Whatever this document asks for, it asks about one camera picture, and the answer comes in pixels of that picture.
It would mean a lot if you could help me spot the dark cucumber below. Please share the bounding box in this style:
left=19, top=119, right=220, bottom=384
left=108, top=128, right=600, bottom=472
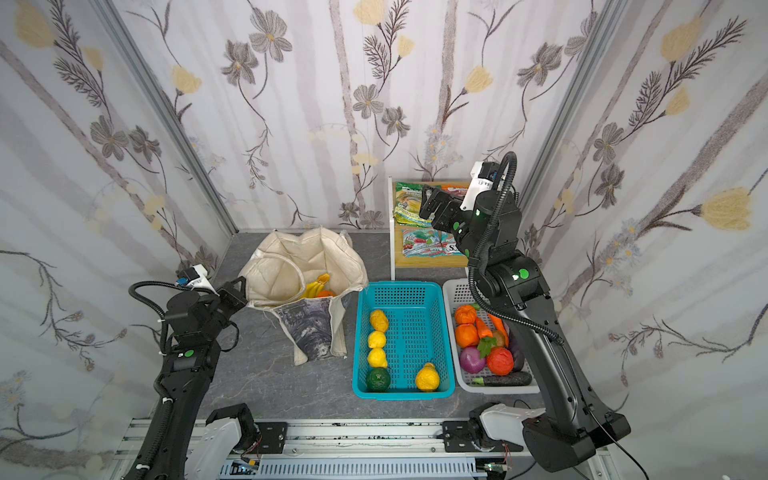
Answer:
left=472, top=371, right=533, bottom=387

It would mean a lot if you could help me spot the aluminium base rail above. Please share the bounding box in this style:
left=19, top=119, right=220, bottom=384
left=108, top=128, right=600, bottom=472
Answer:
left=113, top=416, right=613, bottom=480

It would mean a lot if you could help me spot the purple eggplant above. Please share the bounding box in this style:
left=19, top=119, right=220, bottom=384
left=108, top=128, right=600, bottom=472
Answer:
left=508, top=333, right=525, bottom=372

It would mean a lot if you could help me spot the yellow lemon top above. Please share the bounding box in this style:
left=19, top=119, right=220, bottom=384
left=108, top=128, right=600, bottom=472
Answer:
left=369, top=310, right=389, bottom=333

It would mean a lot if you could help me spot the white wooden shelf rack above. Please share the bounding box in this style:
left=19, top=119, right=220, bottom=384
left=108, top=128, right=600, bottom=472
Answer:
left=388, top=177, right=469, bottom=280

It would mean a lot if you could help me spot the orange persimmon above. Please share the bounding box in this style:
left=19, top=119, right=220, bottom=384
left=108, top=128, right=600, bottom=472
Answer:
left=454, top=304, right=477, bottom=325
left=455, top=323, right=480, bottom=348

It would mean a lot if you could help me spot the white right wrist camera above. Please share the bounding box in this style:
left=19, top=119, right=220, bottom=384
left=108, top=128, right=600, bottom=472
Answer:
left=460, top=161, right=500, bottom=211

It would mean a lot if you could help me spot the green snack bag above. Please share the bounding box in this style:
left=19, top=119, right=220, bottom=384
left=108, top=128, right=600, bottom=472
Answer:
left=394, top=182, right=431, bottom=228

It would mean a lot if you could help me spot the red tomato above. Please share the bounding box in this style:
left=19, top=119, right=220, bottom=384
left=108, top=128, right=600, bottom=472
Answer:
left=486, top=347, right=515, bottom=376

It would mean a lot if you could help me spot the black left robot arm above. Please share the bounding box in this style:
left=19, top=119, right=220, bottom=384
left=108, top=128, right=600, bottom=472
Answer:
left=125, top=276, right=247, bottom=479

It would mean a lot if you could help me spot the white plastic basket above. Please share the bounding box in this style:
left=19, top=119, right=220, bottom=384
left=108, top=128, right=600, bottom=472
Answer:
left=443, top=279, right=539, bottom=395

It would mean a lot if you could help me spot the large yellow citrus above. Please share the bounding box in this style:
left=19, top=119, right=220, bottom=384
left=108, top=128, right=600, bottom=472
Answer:
left=415, top=363, right=441, bottom=392

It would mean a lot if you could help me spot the orange carrot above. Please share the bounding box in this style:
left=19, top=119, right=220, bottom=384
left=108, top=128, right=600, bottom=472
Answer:
left=489, top=315, right=509, bottom=347

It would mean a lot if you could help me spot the purple onion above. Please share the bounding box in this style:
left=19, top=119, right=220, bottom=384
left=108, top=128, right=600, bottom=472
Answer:
left=459, top=346, right=486, bottom=374

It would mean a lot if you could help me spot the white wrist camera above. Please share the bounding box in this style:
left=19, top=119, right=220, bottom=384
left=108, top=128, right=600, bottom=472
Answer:
left=176, top=264, right=216, bottom=294
left=460, top=161, right=500, bottom=211

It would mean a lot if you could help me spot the red green candy bag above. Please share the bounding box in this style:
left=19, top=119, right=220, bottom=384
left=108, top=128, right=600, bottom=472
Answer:
left=402, top=228, right=444, bottom=258

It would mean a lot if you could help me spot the orange snack bag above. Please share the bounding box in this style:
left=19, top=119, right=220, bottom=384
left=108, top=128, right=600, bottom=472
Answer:
left=441, top=185, right=468, bottom=197

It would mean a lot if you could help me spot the orange persimmon upper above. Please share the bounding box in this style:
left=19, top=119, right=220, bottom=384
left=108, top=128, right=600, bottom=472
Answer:
left=454, top=304, right=477, bottom=325

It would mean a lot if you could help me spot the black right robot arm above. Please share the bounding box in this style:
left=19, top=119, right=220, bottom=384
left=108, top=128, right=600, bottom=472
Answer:
left=419, top=151, right=631, bottom=472

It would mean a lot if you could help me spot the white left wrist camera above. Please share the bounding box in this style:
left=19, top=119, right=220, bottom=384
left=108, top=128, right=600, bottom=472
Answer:
left=176, top=264, right=216, bottom=294

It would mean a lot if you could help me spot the teal plastic basket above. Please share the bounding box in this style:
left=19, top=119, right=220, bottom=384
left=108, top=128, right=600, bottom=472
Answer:
left=352, top=281, right=455, bottom=401

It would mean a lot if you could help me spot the Fox's candy bag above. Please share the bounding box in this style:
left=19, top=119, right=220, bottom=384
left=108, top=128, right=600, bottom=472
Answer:
left=442, top=235, right=466, bottom=256

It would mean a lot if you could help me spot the yellow banana bunch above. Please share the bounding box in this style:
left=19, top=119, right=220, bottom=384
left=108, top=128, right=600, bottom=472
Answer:
left=302, top=273, right=330, bottom=299

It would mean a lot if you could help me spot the green avocado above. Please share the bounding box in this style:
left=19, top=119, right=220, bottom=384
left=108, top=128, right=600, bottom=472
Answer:
left=365, top=367, right=391, bottom=393

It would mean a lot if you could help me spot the cream canvas tote bag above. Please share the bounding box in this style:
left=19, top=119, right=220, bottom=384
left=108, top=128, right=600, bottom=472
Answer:
left=239, top=227, right=369, bottom=366

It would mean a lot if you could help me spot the yellow lemon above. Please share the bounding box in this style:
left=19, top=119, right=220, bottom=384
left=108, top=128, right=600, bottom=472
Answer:
left=367, top=330, right=387, bottom=349
left=369, top=310, right=389, bottom=333
left=367, top=347, right=388, bottom=369

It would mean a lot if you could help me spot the orange persimmon lower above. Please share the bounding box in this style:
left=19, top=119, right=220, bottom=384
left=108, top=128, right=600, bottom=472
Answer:
left=455, top=323, right=480, bottom=348

